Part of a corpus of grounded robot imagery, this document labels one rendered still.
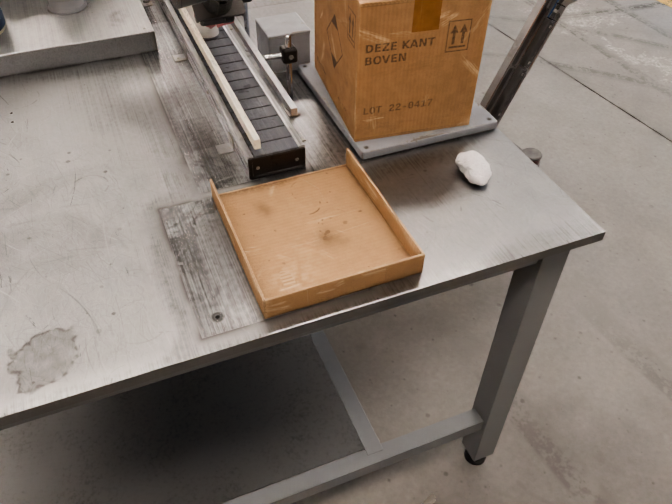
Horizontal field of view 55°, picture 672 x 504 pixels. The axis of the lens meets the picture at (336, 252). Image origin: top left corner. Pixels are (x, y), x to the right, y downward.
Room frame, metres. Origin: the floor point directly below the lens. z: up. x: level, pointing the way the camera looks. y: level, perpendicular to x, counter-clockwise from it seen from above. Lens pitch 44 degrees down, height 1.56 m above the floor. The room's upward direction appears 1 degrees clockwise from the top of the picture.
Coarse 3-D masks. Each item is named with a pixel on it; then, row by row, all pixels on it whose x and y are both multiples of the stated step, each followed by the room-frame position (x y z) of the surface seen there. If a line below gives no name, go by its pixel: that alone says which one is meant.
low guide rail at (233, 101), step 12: (180, 12) 1.46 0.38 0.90; (192, 24) 1.37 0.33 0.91; (204, 48) 1.26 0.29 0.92; (216, 72) 1.16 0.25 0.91; (228, 84) 1.12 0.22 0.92; (228, 96) 1.08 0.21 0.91; (240, 108) 1.03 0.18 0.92; (240, 120) 1.01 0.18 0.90; (252, 132) 0.96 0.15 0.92; (252, 144) 0.94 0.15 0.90
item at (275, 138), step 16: (224, 32) 1.41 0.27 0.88; (224, 48) 1.33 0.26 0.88; (224, 64) 1.26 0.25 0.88; (240, 64) 1.26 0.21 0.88; (240, 80) 1.19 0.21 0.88; (256, 80) 1.20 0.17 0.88; (224, 96) 1.13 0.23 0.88; (240, 96) 1.13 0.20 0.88; (256, 96) 1.13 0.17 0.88; (256, 112) 1.08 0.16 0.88; (272, 112) 1.08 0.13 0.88; (240, 128) 1.02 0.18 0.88; (256, 128) 1.02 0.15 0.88; (272, 128) 1.02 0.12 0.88; (272, 144) 0.97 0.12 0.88; (288, 144) 0.97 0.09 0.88
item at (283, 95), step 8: (232, 24) 1.29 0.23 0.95; (240, 24) 1.28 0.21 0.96; (240, 32) 1.24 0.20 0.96; (248, 40) 1.21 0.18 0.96; (248, 48) 1.19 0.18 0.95; (256, 48) 1.17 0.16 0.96; (256, 56) 1.14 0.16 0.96; (264, 64) 1.11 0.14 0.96; (264, 72) 1.09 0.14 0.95; (272, 72) 1.08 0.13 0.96; (272, 80) 1.05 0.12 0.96; (280, 88) 1.03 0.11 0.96; (280, 96) 1.01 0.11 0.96; (288, 96) 1.00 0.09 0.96; (288, 104) 0.97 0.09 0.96; (296, 112) 0.96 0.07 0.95
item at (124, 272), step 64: (256, 0) 1.70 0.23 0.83; (128, 64) 1.34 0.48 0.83; (256, 64) 1.36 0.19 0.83; (0, 128) 1.07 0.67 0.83; (64, 128) 1.08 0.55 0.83; (128, 128) 1.09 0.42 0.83; (192, 128) 1.09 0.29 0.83; (320, 128) 1.10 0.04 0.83; (0, 192) 0.88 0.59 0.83; (64, 192) 0.88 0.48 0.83; (128, 192) 0.89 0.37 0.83; (192, 192) 0.89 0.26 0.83; (384, 192) 0.90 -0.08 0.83; (448, 192) 0.91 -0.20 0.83; (512, 192) 0.91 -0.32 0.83; (0, 256) 0.72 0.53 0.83; (64, 256) 0.72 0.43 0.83; (128, 256) 0.73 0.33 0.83; (192, 256) 0.73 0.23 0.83; (448, 256) 0.74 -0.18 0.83; (512, 256) 0.75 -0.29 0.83; (0, 320) 0.59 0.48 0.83; (64, 320) 0.59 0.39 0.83; (128, 320) 0.59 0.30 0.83; (192, 320) 0.60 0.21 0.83; (256, 320) 0.60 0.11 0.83; (320, 320) 0.61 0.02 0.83; (0, 384) 0.48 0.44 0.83; (64, 384) 0.48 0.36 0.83; (128, 384) 0.49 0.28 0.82
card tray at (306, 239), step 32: (352, 160) 0.95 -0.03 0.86; (256, 192) 0.89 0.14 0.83; (288, 192) 0.89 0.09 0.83; (320, 192) 0.89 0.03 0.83; (352, 192) 0.90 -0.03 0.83; (224, 224) 0.80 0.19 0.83; (256, 224) 0.80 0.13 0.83; (288, 224) 0.81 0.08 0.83; (320, 224) 0.81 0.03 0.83; (352, 224) 0.81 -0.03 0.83; (384, 224) 0.81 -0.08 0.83; (256, 256) 0.73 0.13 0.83; (288, 256) 0.73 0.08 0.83; (320, 256) 0.73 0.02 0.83; (352, 256) 0.73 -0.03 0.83; (384, 256) 0.74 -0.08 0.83; (416, 256) 0.70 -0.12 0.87; (256, 288) 0.63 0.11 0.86; (288, 288) 0.66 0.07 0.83; (320, 288) 0.64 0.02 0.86; (352, 288) 0.66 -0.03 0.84
